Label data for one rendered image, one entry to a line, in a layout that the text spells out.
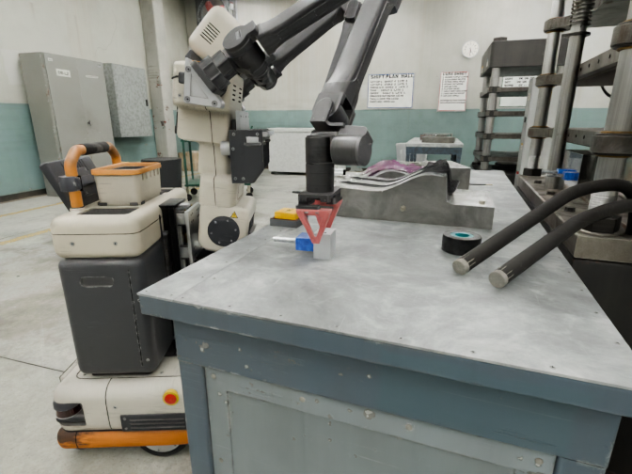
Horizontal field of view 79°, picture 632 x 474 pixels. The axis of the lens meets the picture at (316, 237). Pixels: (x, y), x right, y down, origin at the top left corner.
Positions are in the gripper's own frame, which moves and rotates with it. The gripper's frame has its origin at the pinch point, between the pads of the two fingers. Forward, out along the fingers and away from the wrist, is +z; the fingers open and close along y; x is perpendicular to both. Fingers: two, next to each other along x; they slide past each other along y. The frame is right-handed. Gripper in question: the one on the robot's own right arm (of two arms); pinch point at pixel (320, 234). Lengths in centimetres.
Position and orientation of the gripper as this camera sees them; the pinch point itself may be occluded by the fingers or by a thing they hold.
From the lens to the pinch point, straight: 80.0
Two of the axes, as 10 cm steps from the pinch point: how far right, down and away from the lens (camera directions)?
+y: 2.7, -2.8, 9.2
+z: 0.1, 9.6, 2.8
